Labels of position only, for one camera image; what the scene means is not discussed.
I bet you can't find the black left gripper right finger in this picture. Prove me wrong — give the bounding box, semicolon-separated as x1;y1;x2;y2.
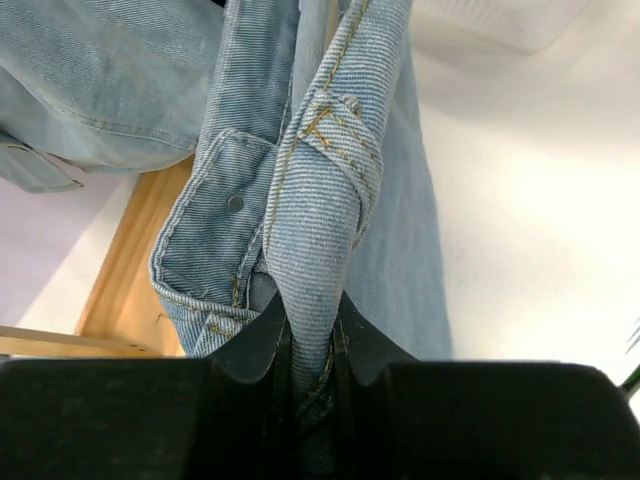
333;297;639;479

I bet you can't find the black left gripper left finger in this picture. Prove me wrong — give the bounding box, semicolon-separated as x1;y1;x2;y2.
1;297;296;479

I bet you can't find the wooden clothes rack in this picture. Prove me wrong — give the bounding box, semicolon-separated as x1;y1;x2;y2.
1;158;193;358

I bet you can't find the white plastic basket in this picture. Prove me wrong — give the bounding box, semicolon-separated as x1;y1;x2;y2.
413;0;589;53

